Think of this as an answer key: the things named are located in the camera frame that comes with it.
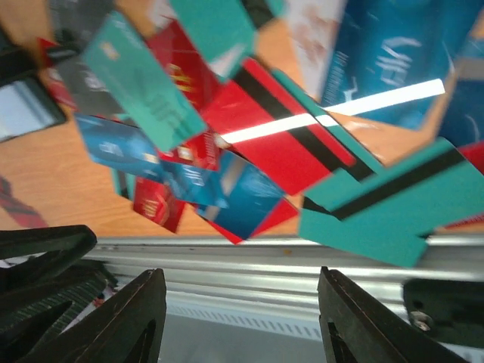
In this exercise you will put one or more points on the red stripe card centre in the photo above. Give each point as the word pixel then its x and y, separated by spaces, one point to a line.
pixel 256 115

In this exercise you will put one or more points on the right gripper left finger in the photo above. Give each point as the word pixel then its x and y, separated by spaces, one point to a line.
pixel 126 328

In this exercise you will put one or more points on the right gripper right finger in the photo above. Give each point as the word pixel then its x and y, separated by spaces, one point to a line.
pixel 356 327

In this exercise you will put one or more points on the grey cable duct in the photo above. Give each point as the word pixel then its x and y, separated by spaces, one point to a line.
pixel 274 324

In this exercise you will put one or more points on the red VIP card front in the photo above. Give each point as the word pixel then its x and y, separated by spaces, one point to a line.
pixel 157 203

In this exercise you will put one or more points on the black card in pile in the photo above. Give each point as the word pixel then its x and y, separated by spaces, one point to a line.
pixel 75 24

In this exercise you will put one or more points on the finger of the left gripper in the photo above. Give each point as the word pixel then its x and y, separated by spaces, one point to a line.
pixel 34 315
pixel 58 249

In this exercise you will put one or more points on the teal card front pile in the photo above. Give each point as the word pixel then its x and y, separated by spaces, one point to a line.
pixel 386 216

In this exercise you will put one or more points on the blue VIP card left pile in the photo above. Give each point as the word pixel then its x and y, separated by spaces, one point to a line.
pixel 120 146

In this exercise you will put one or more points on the teal VIP card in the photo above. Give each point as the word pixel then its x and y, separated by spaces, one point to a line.
pixel 120 59

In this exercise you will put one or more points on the teal stripe card upper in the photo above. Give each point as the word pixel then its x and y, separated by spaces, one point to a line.
pixel 225 32

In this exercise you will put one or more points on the large red card left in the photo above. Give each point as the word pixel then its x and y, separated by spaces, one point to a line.
pixel 23 214

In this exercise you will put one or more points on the blue card right pile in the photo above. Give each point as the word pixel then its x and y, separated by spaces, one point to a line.
pixel 387 50

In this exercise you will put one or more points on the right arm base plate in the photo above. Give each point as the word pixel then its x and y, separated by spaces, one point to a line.
pixel 447 311

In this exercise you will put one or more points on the aluminium rail frame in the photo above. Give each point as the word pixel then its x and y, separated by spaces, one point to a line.
pixel 282 270

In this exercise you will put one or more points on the blue card front pile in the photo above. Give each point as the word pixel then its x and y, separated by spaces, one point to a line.
pixel 254 202

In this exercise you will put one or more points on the black leather card holder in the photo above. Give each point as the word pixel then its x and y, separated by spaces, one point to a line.
pixel 26 105

